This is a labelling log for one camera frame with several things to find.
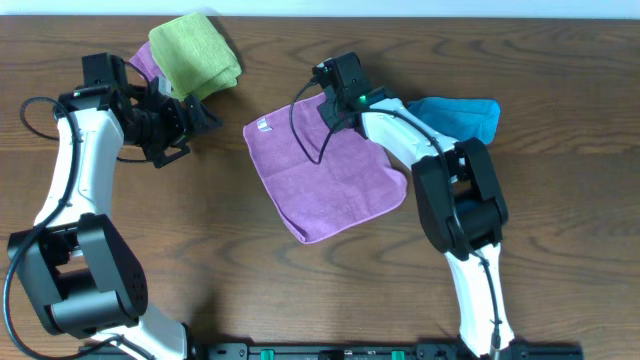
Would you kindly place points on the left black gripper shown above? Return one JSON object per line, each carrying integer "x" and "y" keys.
{"x": 176, "y": 126}

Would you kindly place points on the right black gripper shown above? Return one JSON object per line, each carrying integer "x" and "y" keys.
{"x": 330, "y": 118}

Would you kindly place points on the purple microfiber cloth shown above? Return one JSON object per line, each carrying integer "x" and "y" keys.
{"x": 354, "y": 183}

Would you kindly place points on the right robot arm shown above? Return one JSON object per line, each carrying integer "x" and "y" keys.
{"x": 461, "y": 206}

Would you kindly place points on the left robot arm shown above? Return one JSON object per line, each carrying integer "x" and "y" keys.
{"x": 80, "y": 276}

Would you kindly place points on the purple folded cloth under green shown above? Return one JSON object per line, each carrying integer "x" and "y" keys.
{"x": 144, "y": 61}

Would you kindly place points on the blue cloth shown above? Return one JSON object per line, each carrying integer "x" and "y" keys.
{"x": 462, "y": 119}

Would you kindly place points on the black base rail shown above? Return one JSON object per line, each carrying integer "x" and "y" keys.
{"x": 434, "y": 350}

